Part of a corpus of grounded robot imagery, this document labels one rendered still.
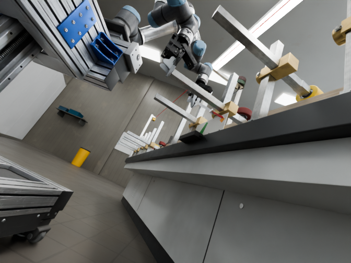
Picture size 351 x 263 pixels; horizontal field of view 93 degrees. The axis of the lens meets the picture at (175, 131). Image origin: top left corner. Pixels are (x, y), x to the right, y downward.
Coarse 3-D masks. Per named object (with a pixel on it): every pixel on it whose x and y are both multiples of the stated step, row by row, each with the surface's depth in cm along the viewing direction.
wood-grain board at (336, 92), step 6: (336, 90) 54; (342, 90) 53; (318, 96) 59; (324, 96) 57; (330, 96) 55; (300, 102) 64; (306, 102) 62; (282, 108) 70; (288, 108) 67; (270, 114) 75; (228, 126) 99; (168, 144) 188
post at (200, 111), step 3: (210, 93) 114; (201, 102) 112; (204, 102) 110; (198, 108) 111; (201, 108) 108; (198, 111) 108; (201, 111) 108; (204, 111) 109; (198, 114) 107; (201, 114) 107; (192, 126) 104; (192, 129) 102; (195, 129) 103; (189, 132) 103
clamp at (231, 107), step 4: (228, 104) 76; (232, 104) 76; (236, 104) 77; (224, 108) 78; (228, 108) 74; (232, 108) 75; (236, 108) 76; (216, 112) 83; (220, 112) 79; (224, 112) 77; (228, 112) 76; (232, 112) 75; (236, 112) 76; (212, 116) 86; (228, 116) 79
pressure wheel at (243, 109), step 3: (240, 108) 82; (243, 108) 82; (246, 108) 81; (237, 111) 83; (240, 111) 81; (243, 111) 81; (246, 111) 81; (249, 111) 81; (240, 114) 83; (243, 114) 82; (246, 114) 81; (249, 114) 81; (243, 117) 82; (246, 117) 83; (249, 117) 82
